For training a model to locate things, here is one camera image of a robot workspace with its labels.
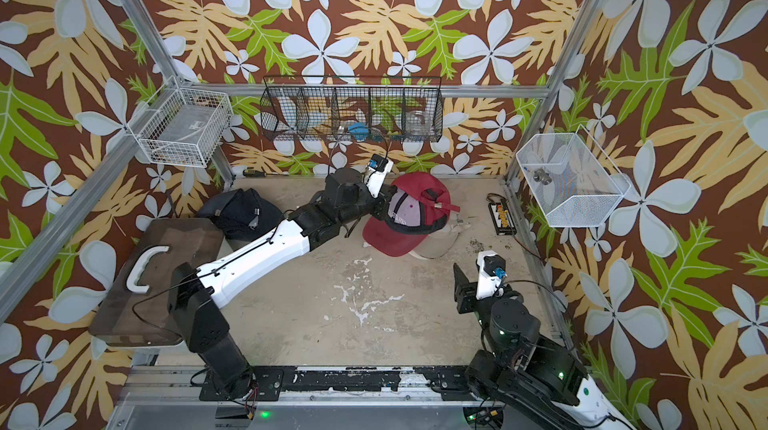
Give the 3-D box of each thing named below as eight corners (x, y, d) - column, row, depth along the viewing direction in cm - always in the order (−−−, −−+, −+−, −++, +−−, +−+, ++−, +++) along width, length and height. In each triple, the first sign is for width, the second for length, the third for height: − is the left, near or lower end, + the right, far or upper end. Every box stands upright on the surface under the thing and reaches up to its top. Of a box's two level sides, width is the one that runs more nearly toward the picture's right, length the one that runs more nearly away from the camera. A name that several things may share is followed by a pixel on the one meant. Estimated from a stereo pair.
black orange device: (495, 235, 105) (497, 231, 103) (487, 206, 114) (489, 202, 112) (515, 235, 105) (517, 231, 103) (505, 206, 114) (507, 202, 112)
